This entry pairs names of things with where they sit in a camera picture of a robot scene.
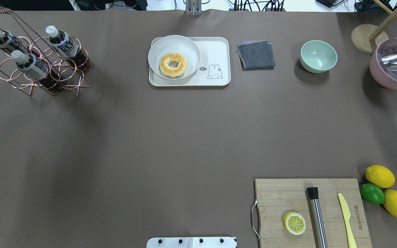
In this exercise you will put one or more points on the tea bottle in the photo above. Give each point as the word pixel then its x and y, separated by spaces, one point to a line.
pixel 36 70
pixel 67 48
pixel 9 43

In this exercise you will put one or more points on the mint green bowl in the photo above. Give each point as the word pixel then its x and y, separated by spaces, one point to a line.
pixel 318 56

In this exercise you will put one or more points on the half lemon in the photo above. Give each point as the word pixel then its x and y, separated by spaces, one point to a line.
pixel 294 223

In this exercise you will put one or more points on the cream rabbit tray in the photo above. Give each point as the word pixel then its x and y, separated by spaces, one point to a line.
pixel 213 68

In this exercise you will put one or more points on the white round plate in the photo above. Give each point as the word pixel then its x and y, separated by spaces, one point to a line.
pixel 177 44

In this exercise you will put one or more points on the copper wire bottle rack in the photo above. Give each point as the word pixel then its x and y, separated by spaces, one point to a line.
pixel 70 78

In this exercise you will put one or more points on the glazed donut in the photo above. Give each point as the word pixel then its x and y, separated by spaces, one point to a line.
pixel 173 64

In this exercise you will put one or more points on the green lime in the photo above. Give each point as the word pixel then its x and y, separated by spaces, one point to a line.
pixel 372 193

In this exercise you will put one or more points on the yellow lemon upper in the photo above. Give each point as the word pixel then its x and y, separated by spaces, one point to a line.
pixel 380 176

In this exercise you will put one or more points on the steel muddler black tip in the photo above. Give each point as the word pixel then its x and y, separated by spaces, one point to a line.
pixel 318 219

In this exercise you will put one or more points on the yellow plastic knife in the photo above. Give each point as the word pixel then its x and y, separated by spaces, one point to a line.
pixel 346 216

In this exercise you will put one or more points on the wooden mug tree stand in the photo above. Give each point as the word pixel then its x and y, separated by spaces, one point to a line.
pixel 367 37

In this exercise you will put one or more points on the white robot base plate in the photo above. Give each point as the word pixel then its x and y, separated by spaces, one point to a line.
pixel 192 242

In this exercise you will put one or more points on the pink ice bowl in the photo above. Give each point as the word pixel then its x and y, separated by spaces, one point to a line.
pixel 382 76

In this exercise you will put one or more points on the wooden cutting board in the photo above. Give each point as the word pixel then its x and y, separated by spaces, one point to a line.
pixel 277 197

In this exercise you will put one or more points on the aluminium camera post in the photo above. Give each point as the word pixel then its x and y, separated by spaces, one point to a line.
pixel 193 7

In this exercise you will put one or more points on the grey folded cloth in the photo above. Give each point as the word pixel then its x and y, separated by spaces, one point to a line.
pixel 256 55

